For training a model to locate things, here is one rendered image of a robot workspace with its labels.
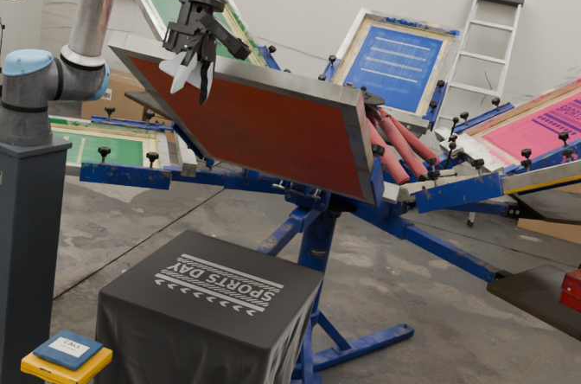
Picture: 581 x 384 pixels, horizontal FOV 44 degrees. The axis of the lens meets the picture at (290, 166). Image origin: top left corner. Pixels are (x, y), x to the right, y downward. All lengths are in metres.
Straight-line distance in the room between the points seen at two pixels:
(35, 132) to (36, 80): 0.14
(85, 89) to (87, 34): 0.15
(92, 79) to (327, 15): 4.39
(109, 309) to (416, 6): 4.68
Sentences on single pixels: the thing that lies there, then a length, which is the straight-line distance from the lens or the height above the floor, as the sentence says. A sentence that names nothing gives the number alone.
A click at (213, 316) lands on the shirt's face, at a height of 0.95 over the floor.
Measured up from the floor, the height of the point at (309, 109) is 1.48.
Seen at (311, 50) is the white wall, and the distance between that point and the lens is 6.28.
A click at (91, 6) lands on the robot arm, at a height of 1.58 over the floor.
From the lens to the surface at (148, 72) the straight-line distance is 1.74.
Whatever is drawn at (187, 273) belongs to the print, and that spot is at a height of 0.95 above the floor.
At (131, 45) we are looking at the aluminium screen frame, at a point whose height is 1.54.
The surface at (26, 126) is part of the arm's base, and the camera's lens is 1.96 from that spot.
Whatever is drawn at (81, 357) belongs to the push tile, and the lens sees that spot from 1.52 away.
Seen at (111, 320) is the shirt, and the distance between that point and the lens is 1.81.
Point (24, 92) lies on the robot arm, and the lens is 1.95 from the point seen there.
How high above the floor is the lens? 1.81
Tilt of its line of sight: 17 degrees down
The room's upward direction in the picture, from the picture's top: 11 degrees clockwise
